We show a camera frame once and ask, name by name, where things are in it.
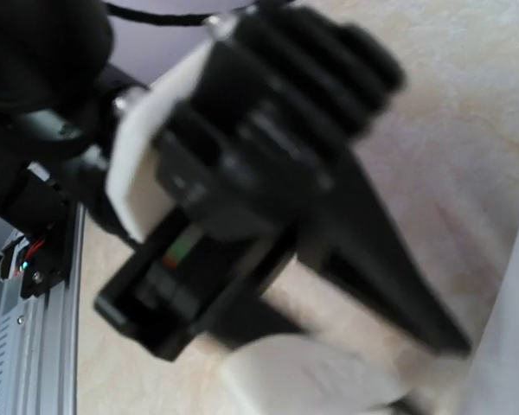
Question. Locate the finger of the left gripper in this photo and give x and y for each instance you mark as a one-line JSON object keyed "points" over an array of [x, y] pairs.
{"points": [[349, 239]]}

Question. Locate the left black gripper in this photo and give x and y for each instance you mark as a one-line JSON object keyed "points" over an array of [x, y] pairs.
{"points": [[181, 283]]}

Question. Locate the cream printed ribbon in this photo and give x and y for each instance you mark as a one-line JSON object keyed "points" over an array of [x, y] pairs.
{"points": [[296, 374]]}

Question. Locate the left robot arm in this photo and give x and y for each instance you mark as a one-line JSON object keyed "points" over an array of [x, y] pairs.
{"points": [[69, 72]]}

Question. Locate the front aluminium rail base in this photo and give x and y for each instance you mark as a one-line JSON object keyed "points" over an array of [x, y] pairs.
{"points": [[39, 336]]}

